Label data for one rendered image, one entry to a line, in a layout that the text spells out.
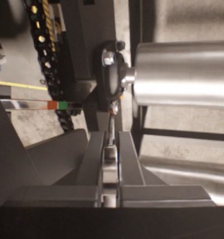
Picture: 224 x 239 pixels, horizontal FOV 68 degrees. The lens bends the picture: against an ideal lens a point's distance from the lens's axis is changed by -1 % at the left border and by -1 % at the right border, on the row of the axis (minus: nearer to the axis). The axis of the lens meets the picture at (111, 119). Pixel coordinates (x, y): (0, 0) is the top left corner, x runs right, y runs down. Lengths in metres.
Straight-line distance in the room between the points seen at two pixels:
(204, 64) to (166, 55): 0.06
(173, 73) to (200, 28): 0.93
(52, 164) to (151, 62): 0.20
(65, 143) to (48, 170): 0.04
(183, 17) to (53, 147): 1.09
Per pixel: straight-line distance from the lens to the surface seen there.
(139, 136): 1.05
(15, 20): 1.13
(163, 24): 1.18
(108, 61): 0.28
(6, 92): 0.22
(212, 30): 1.22
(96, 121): 0.31
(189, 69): 0.29
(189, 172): 0.48
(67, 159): 0.22
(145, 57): 0.29
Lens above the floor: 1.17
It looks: 52 degrees down
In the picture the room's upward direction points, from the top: 156 degrees counter-clockwise
